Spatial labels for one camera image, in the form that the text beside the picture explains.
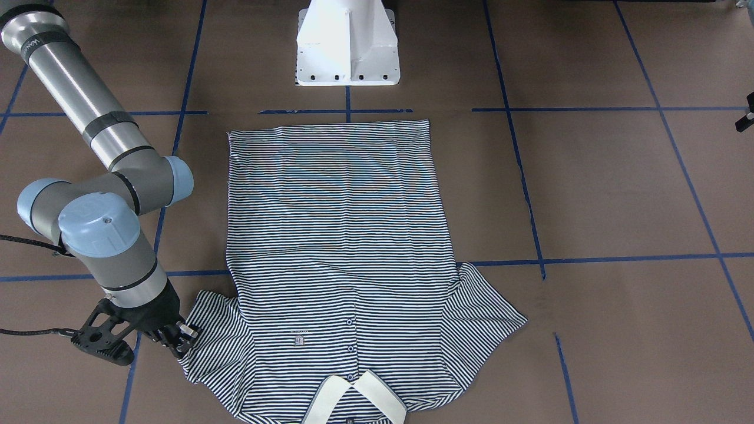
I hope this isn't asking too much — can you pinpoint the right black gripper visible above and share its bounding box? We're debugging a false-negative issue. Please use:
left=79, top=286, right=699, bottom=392
left=110, top=280, right=200, bottom=359

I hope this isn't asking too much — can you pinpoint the navy white striped polo shirt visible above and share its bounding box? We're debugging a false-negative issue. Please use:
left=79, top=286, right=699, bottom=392
left=180, top=119, right=526, bottom=423

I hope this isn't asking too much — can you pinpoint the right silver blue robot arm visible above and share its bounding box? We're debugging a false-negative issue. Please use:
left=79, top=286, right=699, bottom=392
left=2, top=1, right=200, bottom=366

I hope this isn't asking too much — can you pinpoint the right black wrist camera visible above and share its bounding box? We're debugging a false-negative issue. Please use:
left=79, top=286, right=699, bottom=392
left=71, top=298, right=135, bottom=367

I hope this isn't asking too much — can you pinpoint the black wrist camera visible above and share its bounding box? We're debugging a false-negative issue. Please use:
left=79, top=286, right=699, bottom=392
left=735, top=92, right=754, bottom=133
left=71, top=298, right=135, bottom=367

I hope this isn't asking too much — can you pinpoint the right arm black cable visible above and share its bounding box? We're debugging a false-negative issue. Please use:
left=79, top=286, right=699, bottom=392
left=0, top=233, right=77, bottom=337

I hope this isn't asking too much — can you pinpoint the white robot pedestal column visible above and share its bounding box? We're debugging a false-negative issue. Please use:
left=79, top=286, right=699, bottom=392
left=295, top=1, right=401, bottom=87

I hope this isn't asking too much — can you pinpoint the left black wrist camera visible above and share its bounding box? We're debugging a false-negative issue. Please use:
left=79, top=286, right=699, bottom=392
left=735, top=92, right=754, bottom=133

